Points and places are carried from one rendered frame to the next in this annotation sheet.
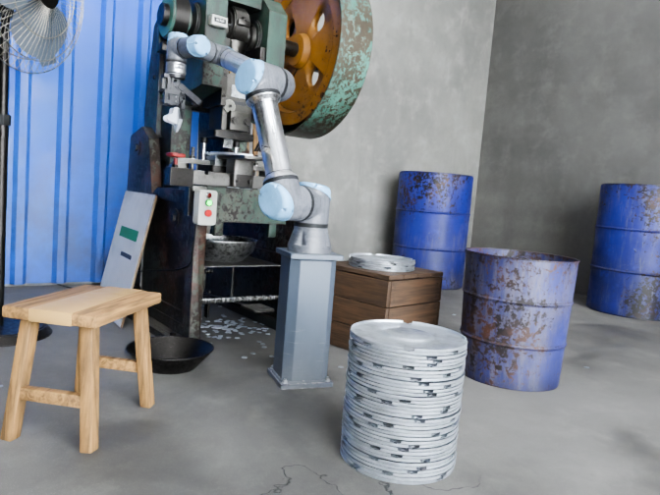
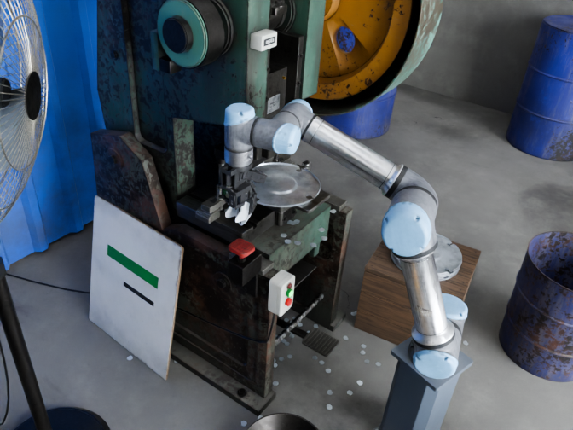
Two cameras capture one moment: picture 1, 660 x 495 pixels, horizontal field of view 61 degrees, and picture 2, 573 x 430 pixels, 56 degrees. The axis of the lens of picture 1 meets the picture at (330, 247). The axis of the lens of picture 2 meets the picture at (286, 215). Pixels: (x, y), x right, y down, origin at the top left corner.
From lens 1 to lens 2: 1.73 m
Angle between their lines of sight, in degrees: 34
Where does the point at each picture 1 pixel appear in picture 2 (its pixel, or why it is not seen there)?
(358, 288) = not seen: hidden behind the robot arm
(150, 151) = (147, 177)
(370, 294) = not seen: hidden behind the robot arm
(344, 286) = (398, 296)
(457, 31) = not seen: outside the picture
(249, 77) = (413, 241)
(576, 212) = (493, 25)
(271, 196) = (436, 365)
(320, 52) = (360, 14)
